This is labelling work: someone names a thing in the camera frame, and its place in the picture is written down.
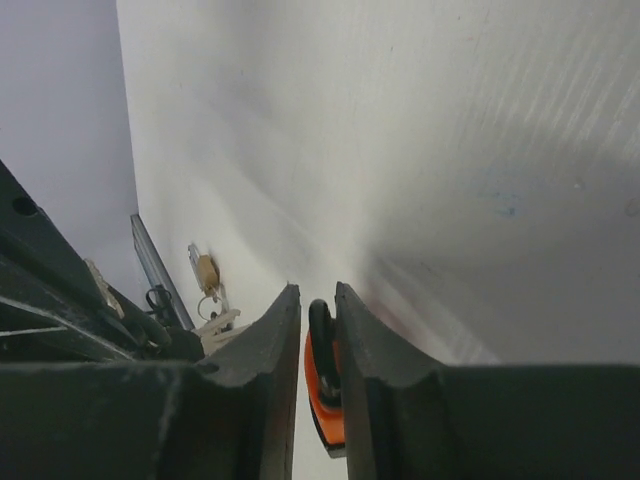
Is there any black-headed key bunch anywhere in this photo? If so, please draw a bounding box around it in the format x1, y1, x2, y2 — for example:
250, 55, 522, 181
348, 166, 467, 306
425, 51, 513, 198
194, 295, 241, 356

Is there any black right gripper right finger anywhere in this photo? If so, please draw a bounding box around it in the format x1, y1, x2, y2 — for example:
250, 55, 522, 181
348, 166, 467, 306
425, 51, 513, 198
335, 283, 639, 479

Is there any small brass padlock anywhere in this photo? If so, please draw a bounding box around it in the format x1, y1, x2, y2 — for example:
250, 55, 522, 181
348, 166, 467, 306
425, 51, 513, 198
188, 243, 220, 301

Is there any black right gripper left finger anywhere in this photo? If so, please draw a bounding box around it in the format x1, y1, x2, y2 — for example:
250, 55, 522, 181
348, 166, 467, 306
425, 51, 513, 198
1, 284, 301, 479

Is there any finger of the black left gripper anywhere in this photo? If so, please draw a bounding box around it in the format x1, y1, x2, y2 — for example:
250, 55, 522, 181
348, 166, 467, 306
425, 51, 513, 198
0, 159, 206, 364

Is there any left aluminium frame post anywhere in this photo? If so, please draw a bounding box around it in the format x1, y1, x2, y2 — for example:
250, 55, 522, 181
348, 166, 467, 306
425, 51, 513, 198
130, 214, 195, 330

